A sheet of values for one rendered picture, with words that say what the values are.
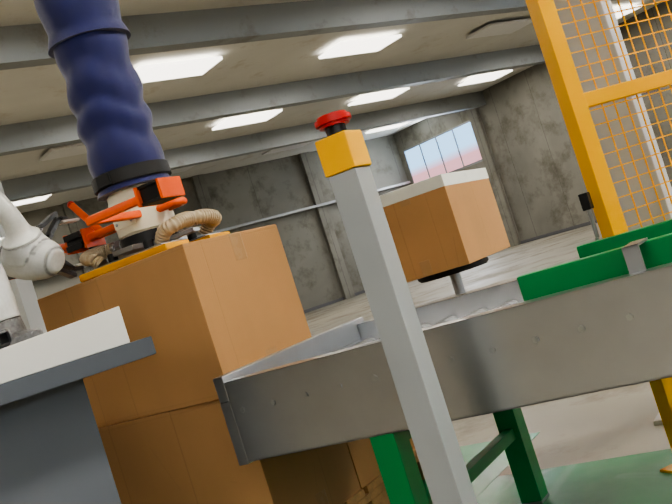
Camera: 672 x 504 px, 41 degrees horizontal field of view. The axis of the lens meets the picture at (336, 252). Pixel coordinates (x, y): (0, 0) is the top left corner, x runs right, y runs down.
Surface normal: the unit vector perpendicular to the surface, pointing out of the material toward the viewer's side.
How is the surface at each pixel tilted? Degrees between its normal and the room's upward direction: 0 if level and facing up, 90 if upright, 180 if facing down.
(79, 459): 90
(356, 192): 90
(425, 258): 90
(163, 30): 90
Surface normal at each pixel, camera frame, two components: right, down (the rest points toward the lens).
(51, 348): 0.56, -0.20
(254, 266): 0.79, -0.26
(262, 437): -0.49, 0.14
